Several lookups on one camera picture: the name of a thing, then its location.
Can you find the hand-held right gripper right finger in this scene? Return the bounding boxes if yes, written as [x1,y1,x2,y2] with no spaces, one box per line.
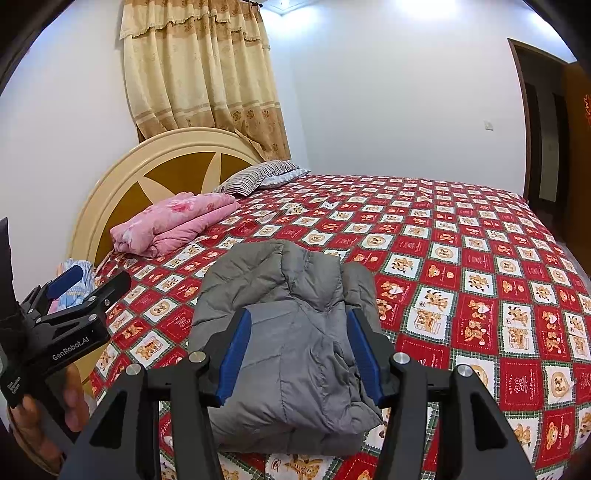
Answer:
[346,308,536,480]

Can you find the grey-blue pillow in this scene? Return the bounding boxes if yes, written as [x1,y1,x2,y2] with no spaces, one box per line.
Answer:
[263,167,311,188]

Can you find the red checked printed quilt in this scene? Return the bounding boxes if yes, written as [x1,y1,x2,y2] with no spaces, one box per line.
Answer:
[90,173,591,480]

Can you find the person's left hand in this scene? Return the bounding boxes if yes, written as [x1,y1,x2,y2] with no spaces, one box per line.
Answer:
[9,364,88,474]

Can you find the cream and brown headboard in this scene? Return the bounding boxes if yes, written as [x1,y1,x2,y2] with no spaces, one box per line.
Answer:
[71,128,264,273]

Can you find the grey puffer jacket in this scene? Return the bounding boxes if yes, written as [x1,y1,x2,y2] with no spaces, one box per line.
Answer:
[189,240,384,457]

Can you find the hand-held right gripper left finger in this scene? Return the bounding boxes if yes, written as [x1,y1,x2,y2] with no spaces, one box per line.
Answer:
[58,307,252,480]

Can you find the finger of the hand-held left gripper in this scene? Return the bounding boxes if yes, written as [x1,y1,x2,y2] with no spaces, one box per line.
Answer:
[21,267,86,317]
[39,270,133,325]

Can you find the striped pillow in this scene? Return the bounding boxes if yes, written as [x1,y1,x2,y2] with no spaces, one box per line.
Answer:
[215,160,301,197]

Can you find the beige patterned curtain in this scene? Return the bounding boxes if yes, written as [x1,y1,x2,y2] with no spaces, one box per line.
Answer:
[120,0,291,162]

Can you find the folded pink floral blanket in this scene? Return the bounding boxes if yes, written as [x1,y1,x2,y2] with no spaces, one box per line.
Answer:
[110,191,241,258]

